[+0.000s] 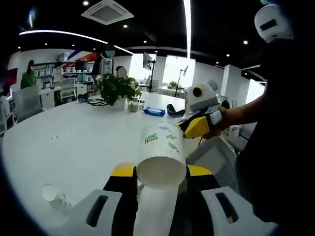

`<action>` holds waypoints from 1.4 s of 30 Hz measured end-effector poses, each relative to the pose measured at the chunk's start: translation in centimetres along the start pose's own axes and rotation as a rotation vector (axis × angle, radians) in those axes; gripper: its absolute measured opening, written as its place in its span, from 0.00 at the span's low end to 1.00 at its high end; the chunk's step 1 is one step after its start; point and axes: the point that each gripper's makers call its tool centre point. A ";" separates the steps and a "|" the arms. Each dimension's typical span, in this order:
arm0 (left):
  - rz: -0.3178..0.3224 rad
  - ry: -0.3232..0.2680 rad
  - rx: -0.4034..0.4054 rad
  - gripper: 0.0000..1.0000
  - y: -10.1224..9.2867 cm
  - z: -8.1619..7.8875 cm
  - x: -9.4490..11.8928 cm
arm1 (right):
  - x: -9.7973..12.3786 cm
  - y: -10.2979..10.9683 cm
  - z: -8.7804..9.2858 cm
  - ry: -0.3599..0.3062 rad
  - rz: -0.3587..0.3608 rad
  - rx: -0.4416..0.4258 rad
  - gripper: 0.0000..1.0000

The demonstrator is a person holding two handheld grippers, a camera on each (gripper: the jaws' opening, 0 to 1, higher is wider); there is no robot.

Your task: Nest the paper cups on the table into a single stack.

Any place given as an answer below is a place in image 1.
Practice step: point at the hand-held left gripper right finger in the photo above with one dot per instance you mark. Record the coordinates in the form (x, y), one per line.
(209, 196)

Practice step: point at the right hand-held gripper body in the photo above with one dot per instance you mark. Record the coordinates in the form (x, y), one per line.
(206, 98)

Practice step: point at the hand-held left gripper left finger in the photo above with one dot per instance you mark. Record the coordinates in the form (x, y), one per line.
(118, 201)

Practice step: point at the person's right hand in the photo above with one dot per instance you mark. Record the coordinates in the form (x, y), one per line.
(225, 120)

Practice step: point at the black curved headrest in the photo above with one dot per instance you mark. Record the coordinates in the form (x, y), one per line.
(175, 113)

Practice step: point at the monitor on black stand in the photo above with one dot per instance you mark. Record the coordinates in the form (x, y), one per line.
(148, 60)
(182, 78)

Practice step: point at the grey mesh office chair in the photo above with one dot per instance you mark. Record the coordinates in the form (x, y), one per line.
(221, 159)

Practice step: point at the blue wipes packet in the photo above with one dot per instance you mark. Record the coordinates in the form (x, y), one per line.
(153, 111)

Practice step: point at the glass jar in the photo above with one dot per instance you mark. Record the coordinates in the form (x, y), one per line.
(134, 106)
(141, 104)

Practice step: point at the long ceiling light strip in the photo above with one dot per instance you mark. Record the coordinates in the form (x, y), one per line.
(73, 35)
(187, 29)

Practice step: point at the white table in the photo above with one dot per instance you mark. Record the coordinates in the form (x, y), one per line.
(86, 137)

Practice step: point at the green potted plant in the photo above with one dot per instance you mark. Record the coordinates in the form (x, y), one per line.
(115, 88)

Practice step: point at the person's dark shirt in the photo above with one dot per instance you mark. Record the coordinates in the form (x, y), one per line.
(283, 135)

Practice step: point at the white worn device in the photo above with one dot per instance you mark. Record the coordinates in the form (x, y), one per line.
(273, 23)

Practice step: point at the black headphones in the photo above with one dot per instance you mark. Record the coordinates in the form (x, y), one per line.
(83, 97)

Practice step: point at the white office chair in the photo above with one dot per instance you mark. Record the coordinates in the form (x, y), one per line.
(6, 123)
(67, 88)

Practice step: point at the white low cabinet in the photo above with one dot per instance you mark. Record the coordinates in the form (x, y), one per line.
(50, 97)

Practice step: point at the ceiling air conditioner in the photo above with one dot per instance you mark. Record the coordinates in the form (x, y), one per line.
(107, 11)

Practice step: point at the pink screen monitor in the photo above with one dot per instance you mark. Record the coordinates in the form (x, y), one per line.
(12, 76)

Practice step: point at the wall shelf with white boxes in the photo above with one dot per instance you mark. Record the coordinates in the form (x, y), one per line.
(71, 66)

